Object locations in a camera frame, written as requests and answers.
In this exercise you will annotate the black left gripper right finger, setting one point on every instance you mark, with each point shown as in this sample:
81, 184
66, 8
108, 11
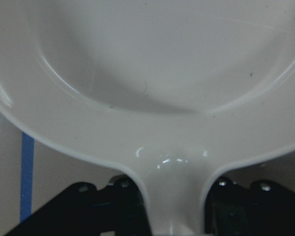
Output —
265, 208

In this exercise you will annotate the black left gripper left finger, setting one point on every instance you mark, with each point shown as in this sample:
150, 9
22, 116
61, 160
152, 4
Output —
83, 210

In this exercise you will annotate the white plastic dustpan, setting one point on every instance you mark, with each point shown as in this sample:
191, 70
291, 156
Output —
172, 93

